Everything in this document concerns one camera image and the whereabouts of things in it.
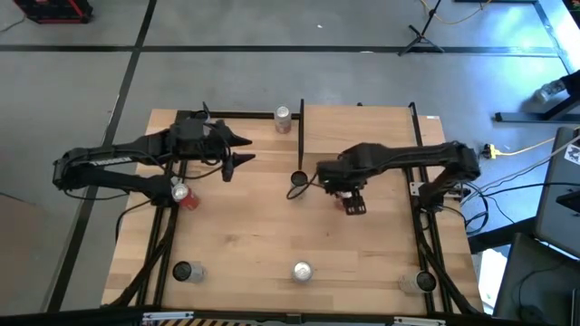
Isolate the yellow extension cable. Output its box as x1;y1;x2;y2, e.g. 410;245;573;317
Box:
498;135;556;158

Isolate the wooden shelf black metal frame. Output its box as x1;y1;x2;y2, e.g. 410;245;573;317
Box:
297;98;425;172

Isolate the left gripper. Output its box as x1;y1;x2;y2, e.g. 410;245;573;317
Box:
169;118;257;183

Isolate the dark grey box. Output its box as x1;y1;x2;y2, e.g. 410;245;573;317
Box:
492;233;580;326

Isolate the slim white can teal print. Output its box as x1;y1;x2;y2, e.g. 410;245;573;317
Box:
171;260;208;284

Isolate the yellow floor cable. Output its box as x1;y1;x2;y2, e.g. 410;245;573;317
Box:
419;0;493;26

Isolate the slim white can multicolour print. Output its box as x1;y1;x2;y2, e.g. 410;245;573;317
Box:
398;270;438;294

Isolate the black desk foot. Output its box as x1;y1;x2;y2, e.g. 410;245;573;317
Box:
469;216;538;254
493;92;580;124

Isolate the black tripod stand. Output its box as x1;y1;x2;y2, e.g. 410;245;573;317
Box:
397;0;446;58

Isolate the black aluminium table frame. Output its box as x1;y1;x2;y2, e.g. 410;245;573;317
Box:
0;101;499;326

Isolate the yellow black hazard tape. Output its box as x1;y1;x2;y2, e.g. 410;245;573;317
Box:
158;319;255;326

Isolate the pink white soda can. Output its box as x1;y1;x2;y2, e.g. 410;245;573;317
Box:
291;260;314;284
273;105;293;135

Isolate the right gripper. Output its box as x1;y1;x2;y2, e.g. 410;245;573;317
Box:
315;158;367;216

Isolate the white metal bracket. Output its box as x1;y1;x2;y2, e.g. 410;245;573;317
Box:
142;311;195;321
392;316;448;326

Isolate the black floor cable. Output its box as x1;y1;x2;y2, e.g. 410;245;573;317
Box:
470;180;580;200

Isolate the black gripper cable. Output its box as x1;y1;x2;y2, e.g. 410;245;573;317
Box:
285;174;321;201

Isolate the slim white can yellow print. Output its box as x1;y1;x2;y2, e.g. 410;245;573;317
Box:
289;169;309;201

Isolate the red black crate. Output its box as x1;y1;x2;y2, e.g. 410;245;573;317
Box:
12;0;94;24

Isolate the person's foot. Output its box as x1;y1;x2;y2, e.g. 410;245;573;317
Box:
533;68;580;104

